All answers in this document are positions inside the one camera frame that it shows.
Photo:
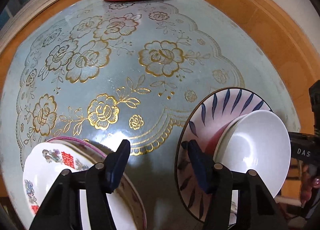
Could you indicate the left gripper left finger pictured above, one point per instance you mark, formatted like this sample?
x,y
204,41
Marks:
x,y
115,167

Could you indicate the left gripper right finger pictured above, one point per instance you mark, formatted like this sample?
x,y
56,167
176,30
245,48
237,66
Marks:
x,y
257,208

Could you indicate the white bowl gold pattern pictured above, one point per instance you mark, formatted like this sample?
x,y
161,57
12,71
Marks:
x,y
257,141

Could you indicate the white plate red characters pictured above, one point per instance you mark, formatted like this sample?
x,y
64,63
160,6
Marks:
x,y
62,177

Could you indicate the blue striped white bowl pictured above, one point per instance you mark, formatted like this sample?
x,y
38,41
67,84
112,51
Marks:
x,y
215,111

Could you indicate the red bowl white inside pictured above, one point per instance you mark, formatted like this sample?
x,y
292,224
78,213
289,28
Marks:
x,y
212,143

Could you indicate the person's right hand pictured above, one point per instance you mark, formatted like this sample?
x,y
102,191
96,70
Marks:
x,y
308,183

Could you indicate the dining table with tablecloth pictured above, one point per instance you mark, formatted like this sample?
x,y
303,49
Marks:
x,y
104,71

